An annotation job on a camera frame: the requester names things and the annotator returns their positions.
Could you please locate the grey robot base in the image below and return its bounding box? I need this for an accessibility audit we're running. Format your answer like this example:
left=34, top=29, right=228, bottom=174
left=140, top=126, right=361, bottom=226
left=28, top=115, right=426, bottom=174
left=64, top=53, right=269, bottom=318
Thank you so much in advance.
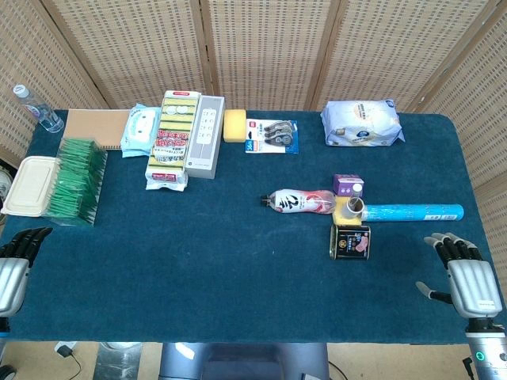
left=160, top=342, right=330, bottom=380

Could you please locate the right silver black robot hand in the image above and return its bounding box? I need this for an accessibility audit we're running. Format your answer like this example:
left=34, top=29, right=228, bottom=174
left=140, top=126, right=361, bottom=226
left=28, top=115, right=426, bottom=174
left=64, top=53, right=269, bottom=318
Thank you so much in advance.
left=415, top=232, right=503, bottom=320

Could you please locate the correction tape blister pack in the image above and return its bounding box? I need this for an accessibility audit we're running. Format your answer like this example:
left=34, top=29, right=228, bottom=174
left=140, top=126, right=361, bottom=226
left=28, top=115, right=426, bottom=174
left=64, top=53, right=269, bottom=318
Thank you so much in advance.
left=244, top=118, right=301, bottom=154

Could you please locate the clear box of green packets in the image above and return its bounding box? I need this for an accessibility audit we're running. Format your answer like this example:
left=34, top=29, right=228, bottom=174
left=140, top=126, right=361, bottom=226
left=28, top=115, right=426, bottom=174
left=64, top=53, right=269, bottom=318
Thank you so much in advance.
left=41, top=137, right=109, bottom=227

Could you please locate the beige lidded food container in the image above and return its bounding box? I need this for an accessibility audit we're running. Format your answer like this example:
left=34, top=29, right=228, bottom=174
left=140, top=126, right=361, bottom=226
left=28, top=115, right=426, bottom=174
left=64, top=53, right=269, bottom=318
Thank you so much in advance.
left=0, top=155, right=62, bottom=218

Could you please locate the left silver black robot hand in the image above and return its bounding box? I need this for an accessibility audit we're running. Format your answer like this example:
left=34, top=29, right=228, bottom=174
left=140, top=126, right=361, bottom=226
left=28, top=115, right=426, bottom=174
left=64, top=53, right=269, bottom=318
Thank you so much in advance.
left=0, top=226, right=54, bottom=317

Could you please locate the brown spiral notebook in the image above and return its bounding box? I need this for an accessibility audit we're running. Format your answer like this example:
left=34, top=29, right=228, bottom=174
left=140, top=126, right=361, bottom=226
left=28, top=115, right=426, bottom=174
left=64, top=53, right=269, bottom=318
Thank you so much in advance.
left=63, top=109, right=132, bottom=151

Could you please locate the white power strip box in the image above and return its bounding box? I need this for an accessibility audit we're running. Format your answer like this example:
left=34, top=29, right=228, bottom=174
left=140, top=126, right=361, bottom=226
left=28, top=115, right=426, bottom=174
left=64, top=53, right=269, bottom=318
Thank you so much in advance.
left=185, top=94, right=227, bottom=181

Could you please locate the small yellow sponge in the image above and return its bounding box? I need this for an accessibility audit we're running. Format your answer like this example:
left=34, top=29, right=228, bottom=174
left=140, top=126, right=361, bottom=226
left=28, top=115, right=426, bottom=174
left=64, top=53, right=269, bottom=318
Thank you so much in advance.
left=331, top=196, right=364, bottom=228

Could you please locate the clear plastic water bottle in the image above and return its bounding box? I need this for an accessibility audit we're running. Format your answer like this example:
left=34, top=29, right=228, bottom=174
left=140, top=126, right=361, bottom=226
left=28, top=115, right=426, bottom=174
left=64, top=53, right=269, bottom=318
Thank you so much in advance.
left=12, top=83, right=65, bottom=134

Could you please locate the yellow sponge multipack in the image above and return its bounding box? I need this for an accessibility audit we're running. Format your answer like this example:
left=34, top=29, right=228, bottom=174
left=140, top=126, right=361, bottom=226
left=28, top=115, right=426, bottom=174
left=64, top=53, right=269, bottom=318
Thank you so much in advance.
left=144, top=90, right=202, bottom=192

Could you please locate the white lint roller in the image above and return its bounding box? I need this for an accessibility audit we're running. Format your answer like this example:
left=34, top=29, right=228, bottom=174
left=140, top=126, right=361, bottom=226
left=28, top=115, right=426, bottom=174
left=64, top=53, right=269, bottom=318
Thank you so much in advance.
left=342, top=197, right=366, bottom=219

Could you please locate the light blue wet wipes pack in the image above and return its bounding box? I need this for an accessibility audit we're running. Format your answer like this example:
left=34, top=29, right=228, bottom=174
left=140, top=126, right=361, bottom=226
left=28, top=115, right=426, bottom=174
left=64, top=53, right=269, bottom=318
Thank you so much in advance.
left=120, top=103, right=162, bottom=158

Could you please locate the black luncheon meat can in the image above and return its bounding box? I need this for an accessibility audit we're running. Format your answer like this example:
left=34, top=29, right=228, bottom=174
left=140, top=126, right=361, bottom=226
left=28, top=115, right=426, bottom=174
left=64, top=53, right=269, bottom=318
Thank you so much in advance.
left=329, top=223, right=372, bottom=261

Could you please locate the dark blue table mat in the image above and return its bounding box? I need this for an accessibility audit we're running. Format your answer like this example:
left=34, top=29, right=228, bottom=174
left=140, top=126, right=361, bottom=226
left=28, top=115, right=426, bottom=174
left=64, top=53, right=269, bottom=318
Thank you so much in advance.
left=0, top=109, right=507, bottom=344

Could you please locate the bamboo folding screen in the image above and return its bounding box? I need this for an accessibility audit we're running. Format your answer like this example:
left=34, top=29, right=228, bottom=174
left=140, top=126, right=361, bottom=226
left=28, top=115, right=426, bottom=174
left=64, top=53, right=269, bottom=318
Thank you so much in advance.
left=0, top=0, right=507, bottom=317

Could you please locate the large yellow sponge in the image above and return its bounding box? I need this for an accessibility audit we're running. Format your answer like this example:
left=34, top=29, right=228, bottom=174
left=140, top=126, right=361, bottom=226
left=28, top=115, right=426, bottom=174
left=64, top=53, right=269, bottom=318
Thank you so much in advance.
left=223, top=109, right=247, bottom=143

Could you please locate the pink labelled drink bottle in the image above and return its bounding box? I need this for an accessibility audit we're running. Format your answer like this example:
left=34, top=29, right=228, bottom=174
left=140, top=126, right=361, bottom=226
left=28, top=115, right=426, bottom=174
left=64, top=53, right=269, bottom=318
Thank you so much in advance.
left=260, top=188, right=337, bottom=217

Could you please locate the small purple box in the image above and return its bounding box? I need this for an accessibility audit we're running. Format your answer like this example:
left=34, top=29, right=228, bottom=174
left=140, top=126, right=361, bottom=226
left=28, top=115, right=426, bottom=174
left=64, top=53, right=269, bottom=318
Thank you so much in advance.
left=333, top=173, right=364, bottom=198

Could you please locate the white blue tissue pack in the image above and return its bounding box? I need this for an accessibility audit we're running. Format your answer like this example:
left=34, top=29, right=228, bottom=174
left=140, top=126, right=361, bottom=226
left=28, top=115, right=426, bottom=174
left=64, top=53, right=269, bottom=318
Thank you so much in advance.
left=319, top=99, right=406, bottom=148

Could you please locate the blue rolled tube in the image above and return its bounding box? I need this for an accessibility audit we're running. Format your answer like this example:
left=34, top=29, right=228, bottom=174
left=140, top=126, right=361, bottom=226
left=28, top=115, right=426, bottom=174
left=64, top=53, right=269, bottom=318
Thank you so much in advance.
left=362, top=203, right=465, bottom=222

